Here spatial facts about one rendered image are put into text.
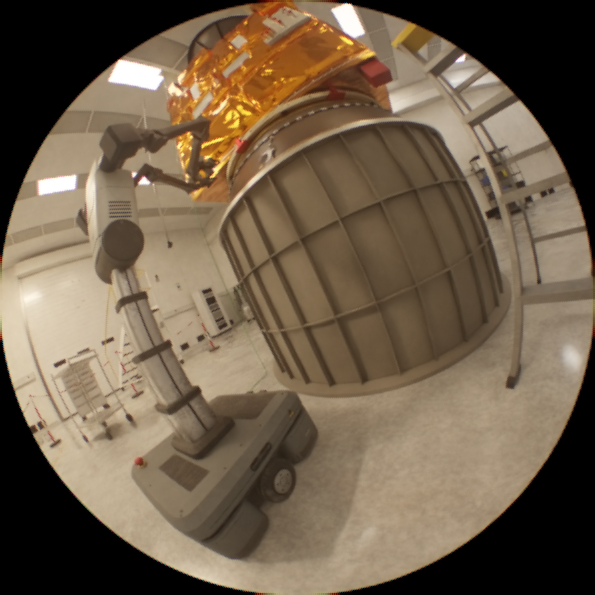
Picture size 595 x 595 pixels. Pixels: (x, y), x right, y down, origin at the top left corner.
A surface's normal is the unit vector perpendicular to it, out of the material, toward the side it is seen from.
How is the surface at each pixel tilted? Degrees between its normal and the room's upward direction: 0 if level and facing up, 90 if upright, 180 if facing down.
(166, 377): 90
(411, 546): 0
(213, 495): 45
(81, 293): 90
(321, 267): 90
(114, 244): 90
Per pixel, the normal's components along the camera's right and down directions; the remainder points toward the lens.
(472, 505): -0.41, -0.91
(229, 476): 0.29, -0.89
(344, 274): -0.39, 0.24
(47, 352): 0.77, -0.32
